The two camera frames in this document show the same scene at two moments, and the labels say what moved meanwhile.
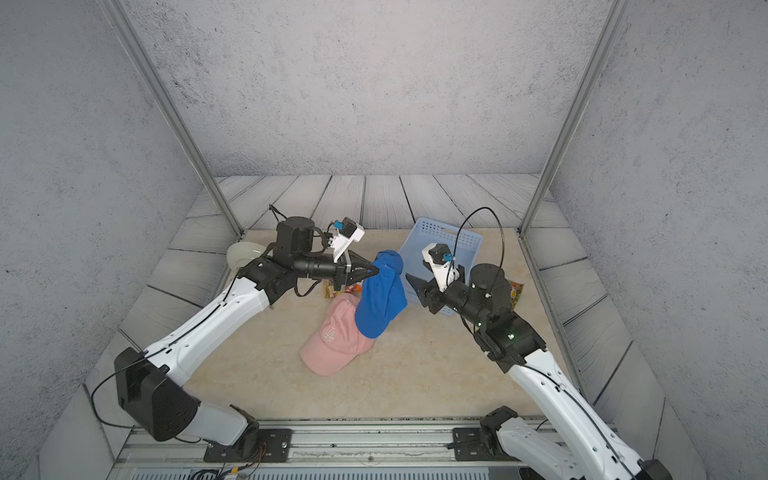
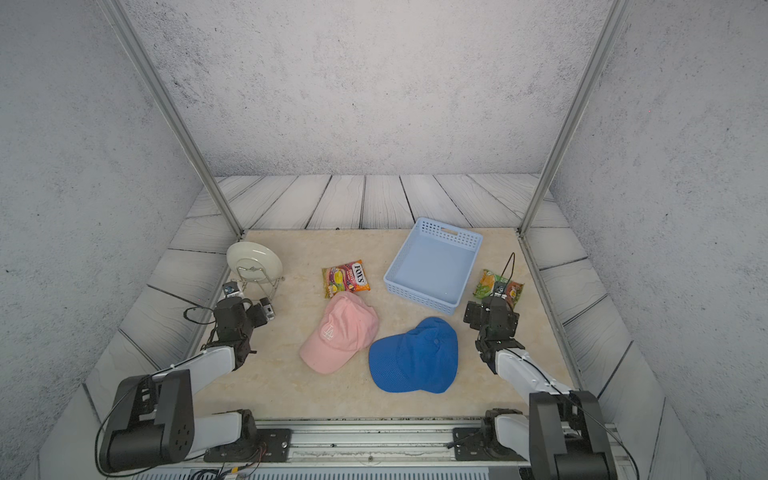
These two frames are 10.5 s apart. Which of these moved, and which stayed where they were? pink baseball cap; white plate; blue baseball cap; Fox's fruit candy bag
Moved: blue baseball cap
Stayed: Fox's fruit candy bag; white plate; pink baseball cap
